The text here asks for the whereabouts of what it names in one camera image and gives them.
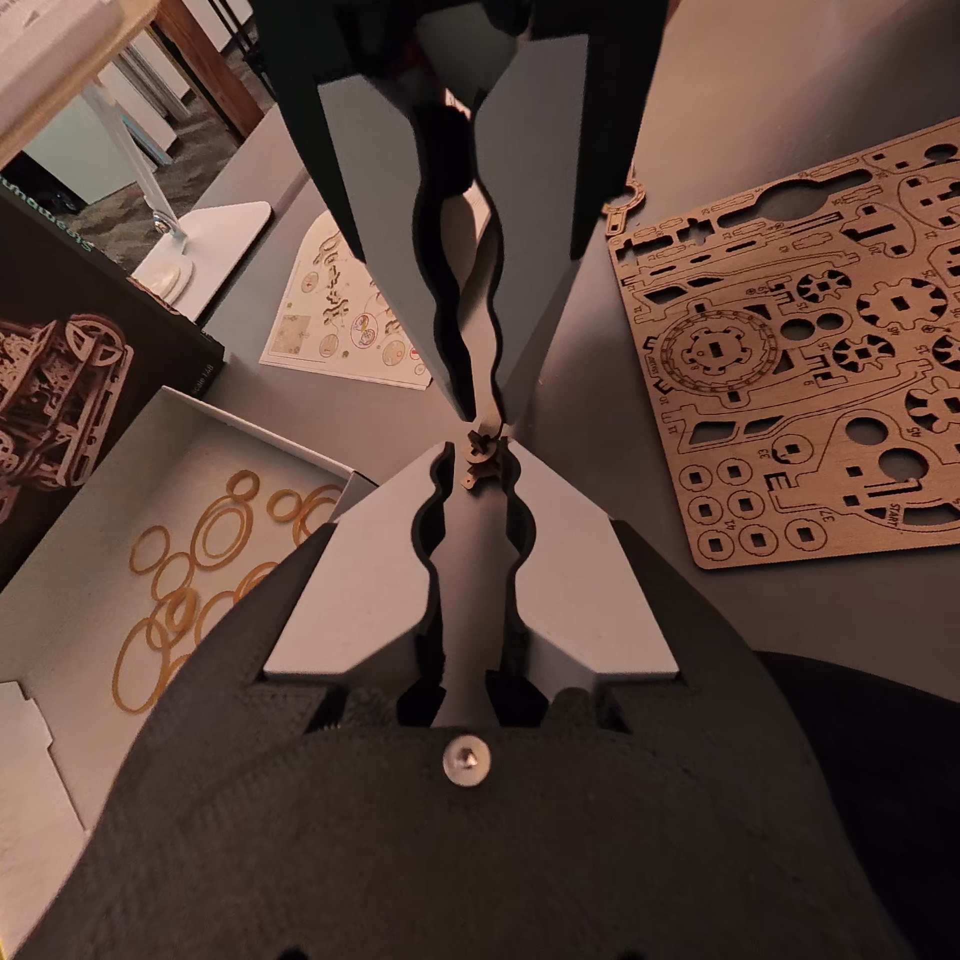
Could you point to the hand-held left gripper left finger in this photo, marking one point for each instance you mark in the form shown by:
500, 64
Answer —
352, 600

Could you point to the pile of rubber bands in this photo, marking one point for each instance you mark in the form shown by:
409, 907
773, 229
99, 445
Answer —
180, 600

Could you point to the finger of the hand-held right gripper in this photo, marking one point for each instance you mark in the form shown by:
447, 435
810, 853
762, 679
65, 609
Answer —
375, 225
540, 187

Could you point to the black quilted cushion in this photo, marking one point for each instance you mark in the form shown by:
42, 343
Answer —
885, 787

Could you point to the black cardboard box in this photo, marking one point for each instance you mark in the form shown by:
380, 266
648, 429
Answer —
45, 262

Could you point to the clear stand post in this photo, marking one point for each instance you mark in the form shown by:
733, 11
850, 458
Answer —
135, 157

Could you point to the white low cabinet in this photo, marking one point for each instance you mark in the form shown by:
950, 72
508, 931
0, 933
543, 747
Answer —
67, 161

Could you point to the laser-cut wooden parts sheet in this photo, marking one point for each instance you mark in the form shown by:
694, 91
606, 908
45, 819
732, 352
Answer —
750, 465

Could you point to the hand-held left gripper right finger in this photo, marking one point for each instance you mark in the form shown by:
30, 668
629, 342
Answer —
592, 600

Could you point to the wooden easel stand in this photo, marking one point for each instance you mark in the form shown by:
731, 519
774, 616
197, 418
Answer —
206, 75

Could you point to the small wooden gear assembly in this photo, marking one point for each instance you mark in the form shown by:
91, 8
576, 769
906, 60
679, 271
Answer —
484, 454

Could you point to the white stand base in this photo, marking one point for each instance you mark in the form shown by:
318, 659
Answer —
225, 232

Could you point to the white cardboard box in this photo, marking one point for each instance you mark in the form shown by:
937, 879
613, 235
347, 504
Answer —
60, 600

